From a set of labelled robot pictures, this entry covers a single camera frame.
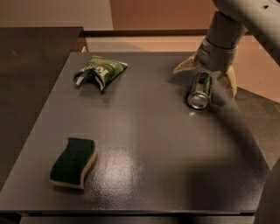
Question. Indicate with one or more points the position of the green snack bag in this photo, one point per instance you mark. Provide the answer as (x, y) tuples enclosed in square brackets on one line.
[(101, 70)]

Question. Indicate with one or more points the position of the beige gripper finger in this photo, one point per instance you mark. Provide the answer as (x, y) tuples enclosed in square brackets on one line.
[(228, 81), (189, 64)]

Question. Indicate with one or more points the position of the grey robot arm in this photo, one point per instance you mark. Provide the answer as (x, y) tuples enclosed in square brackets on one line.
[(232, 20)]

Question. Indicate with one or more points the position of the green metal can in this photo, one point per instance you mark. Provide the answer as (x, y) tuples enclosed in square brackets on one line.
[(201, 91)]

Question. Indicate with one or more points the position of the green and yellow sponge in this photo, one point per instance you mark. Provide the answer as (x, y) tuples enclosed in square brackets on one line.
[(73, 164)]

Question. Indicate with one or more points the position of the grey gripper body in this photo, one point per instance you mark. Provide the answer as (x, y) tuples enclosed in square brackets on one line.
[(215, 58)]

